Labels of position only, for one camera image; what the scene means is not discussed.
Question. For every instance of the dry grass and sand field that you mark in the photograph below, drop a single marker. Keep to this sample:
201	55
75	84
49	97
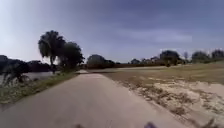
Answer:
180	96

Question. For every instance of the grass verge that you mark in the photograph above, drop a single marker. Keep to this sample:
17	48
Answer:
30	88

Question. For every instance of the grey paved path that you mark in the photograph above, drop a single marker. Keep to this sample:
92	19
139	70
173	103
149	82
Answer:
90	103

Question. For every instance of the robot's own part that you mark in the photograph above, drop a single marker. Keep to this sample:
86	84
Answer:
150	125

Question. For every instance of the row of trees behind pond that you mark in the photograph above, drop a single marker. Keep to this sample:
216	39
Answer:
36	66

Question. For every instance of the clump of dark trees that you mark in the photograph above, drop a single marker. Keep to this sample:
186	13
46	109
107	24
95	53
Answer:
50	43

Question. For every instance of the row of distant trees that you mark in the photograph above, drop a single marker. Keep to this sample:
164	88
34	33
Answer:
170	56

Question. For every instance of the small dark bush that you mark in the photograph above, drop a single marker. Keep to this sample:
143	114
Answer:
15	71

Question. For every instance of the pond water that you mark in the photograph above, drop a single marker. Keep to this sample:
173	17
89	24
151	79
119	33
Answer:
40	76

